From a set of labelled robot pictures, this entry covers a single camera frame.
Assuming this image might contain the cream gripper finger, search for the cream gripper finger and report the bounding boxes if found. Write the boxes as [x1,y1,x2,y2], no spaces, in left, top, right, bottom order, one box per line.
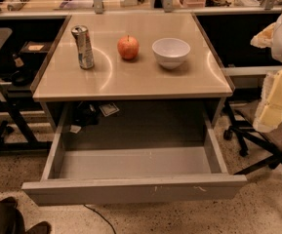
[250,23,275,49]
[253,69,282,133]

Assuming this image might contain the red apple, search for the red apple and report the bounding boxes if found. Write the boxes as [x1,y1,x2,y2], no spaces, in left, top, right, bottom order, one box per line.
[117,35,140,60]

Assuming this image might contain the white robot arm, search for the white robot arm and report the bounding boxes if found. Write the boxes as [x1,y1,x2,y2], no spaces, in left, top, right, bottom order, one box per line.
[250,14,282,133]

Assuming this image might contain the open grey drawer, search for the open grey drawer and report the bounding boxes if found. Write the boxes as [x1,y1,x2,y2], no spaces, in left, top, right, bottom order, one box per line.
[22,113,247,206]

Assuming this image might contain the office chair right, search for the office chair right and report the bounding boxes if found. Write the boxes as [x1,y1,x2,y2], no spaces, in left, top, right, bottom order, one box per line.
[223,89,282,175]

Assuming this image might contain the white bowl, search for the white bowl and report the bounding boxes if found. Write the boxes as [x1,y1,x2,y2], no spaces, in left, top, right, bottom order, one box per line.
[152,38,190,70]

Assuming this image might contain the silver drink can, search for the silver drink can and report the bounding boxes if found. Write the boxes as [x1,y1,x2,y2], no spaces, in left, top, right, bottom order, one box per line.
[71,25,94,69]

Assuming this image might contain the dark bag on floor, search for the dark bag on floor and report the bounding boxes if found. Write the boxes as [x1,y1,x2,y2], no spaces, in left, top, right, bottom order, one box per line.
[0,197,51,234]

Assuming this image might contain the cabinet frame with countertop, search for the cabinet frame with countertop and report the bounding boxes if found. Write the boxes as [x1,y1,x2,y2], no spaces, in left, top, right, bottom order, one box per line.
[32,12,233,125]

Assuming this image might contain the black floor cable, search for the black floor cable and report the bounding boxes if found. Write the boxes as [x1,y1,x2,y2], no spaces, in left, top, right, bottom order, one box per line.
[83,204,118,234]

